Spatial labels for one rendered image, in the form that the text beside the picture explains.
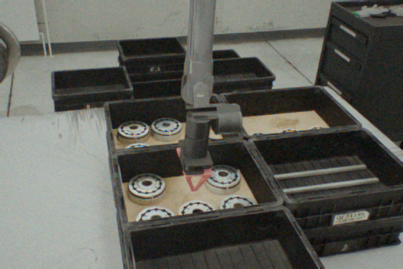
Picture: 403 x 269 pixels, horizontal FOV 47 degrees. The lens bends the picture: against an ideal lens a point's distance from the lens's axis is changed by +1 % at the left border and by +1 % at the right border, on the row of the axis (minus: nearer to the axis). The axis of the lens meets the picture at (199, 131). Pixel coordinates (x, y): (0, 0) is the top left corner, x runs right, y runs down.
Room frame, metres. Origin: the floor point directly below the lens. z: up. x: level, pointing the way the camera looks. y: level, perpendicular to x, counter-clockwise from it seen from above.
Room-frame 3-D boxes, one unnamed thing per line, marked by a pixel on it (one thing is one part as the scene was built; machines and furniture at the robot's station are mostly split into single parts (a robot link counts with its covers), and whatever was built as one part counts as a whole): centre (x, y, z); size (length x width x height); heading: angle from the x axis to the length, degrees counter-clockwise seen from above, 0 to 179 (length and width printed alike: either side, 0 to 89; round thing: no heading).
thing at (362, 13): (2.68, -0.97, 0.88); 0.25 x 0.19 x 0.03; 108
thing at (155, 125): (1.31, 0.11, 0.86); 0.10 x 0.10 x 0.01
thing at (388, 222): (1.06, -0.37, 0.76); 0.40 x 0.30 x 0.12; 106
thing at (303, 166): (1.06, -0.37, 0.87); 0.40 x 0.30 x 0.11; 106
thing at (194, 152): (0.89, 0.01, 1.07); 0.10 x 0.07 x 0.07; 14
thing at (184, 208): (0.88, -0.01, 0.86); 0.10 x 0.10 x 0.01
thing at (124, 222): (0.95, 0.01, 0.92); 0.40 x 0.30 x 0.02; 106
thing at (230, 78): (2.40, -0.18, 0.37); 0.40 x 0.30 x 0.45; 108
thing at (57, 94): (2.16, 0.58, 0.37); 0.40 x 0.30 x 0.45; 108
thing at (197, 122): (0.89, 0.00, 1.13); 0.07 x 0.06 x 0.07; 106
